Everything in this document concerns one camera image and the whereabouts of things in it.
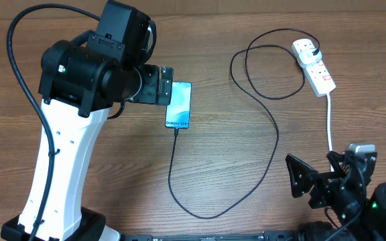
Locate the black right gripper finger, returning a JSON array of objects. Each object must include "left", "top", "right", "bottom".
[
  {"left": 285, "top": 153, "right": 318, "bottom": 198},
  {"left": 326, "top": 151, "right": 346, "bottom": 177}
]

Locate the dark blue Samsung smartphone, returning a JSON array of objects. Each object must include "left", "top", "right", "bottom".
[{"left": 165, "top": 82, "right": 192, "bottom": 129}]

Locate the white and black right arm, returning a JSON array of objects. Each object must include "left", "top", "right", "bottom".
[{"left": 285, "top": 151, "right": 386, "bottom": 240}]

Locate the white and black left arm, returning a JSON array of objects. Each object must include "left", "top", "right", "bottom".
[{"left": 1, "top": 1, "right": 174, "bottom": 240}]

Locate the white power extension strip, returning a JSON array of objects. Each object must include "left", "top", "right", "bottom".
[{"left": 292, "top": 39, "right": 336, "bottom": 97}]

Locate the brown cardboard backdrop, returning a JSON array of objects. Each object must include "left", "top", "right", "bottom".
[{"left": 0, "top": 0, "right": 386, "bottom": 19}]

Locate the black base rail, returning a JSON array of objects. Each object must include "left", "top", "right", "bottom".
[{"left": 121, "top": 231, "right": 298, "bottom": 241}]

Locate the white wall charger plug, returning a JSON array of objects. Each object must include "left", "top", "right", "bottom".
[{"left": 297, "top": 49, "right": 322, "bottom": 68}]

